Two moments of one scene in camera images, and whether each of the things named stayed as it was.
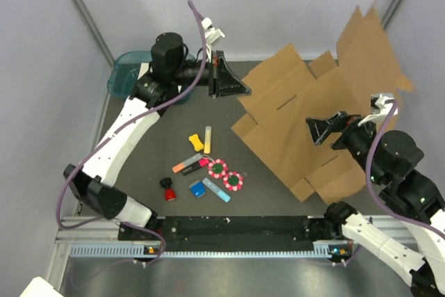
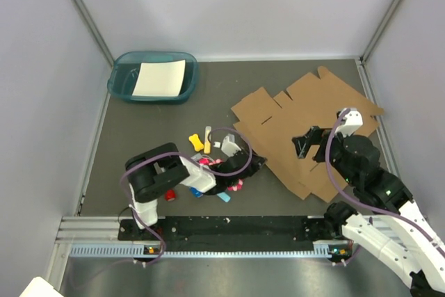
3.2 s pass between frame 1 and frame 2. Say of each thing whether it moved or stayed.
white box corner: stayed
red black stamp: stayed
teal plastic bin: stayed
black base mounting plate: stayed
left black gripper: moved
